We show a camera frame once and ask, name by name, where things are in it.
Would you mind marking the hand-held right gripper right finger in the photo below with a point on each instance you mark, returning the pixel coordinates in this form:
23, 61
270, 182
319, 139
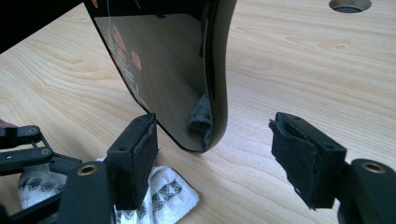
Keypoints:
311, 161

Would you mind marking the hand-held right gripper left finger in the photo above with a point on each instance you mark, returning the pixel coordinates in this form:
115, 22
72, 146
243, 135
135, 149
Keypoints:
130, 168

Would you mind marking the white patterned cloth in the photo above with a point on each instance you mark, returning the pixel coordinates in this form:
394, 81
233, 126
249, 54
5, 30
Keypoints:
168, 193

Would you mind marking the black decorated oval tray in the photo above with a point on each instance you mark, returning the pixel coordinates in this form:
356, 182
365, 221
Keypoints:
168, 77

